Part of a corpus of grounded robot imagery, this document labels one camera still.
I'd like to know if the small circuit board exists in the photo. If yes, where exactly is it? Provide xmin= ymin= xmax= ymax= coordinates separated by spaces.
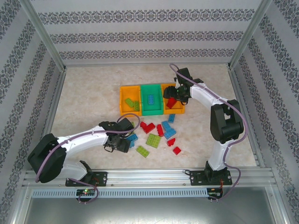
xmin=76 ymin=189 xmax=96 ymax=196
xmin=207 ymin=190 xmax=223 ymax=199

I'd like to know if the long red lego brick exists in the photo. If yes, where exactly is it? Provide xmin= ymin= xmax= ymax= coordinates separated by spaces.
xmin=143 ymin=123 xmax=156 ymax=134

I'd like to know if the green plastic bin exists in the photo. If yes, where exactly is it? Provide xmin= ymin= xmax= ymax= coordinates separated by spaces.
xmin=140 ymin=84 xmax=164 ymax=117

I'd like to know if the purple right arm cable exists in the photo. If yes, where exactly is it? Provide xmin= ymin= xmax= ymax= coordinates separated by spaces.
xmin=169 ymin=63 xmax=248 ymax=201

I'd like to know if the orange plastic bin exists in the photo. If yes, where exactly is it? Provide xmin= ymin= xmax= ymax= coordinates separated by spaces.
xmin=120 ymin=85 xmax=143 ymax=116
xmin=161 ymin=83 xmax=186 ymax=115

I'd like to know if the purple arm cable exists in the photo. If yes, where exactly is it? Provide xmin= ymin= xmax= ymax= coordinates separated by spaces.
xmin=35 ymin=113 xmax=141 ymax=204
xmin=169 ymin=63 xmax=248 ymax=201

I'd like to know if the aluminium side rail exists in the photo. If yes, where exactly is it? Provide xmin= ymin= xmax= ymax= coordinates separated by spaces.
xmin=32 ymin=66 xmax=68 ymax=170
xmin=226 ymin=65 xmax=267 ymax=168

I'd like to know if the grey metal panel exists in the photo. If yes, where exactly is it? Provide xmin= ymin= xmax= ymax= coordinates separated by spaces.
xmin=22 ymin=197 xmax=278 ymax=224

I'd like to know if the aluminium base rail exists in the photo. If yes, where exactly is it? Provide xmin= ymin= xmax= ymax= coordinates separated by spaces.
xmin=22 ymin=169 xmax=276 ymax=187

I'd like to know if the grey slotted cable duct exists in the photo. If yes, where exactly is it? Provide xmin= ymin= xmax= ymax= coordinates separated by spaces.
xmin=31 ymin=188 xmax=208 ymax=198

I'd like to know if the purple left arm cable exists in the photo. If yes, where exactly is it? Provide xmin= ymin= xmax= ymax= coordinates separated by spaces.
xmin=35 ymin=113 xmax=141 ymax=204

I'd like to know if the aluminium frame post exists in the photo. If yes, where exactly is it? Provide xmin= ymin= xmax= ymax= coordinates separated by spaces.
xmin=20 ymin=0 xmax=67 ymax=70
xmin=228 ymin=0 xmax=273 ymax=70

